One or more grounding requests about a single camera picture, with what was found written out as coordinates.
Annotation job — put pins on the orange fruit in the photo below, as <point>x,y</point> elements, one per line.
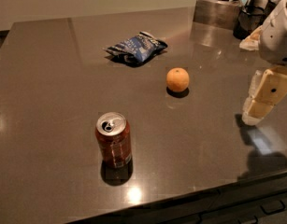
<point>177,79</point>

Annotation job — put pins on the steel snack dispenser base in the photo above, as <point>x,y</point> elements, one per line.
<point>222,14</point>

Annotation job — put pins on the black mesh cup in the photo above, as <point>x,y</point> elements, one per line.
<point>248,19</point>

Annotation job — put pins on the dark drawer front with handles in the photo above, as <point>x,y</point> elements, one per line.
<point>243,202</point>

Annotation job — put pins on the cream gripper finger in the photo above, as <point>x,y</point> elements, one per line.
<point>273,89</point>
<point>255,83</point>

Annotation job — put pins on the blue chip bag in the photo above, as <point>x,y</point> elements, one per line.
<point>137,49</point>

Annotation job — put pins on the red coke can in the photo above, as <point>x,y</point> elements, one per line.
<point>112,132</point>

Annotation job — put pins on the white napkin pile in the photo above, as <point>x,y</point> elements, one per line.
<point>251,42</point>

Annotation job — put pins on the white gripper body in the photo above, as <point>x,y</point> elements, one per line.
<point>276,39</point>

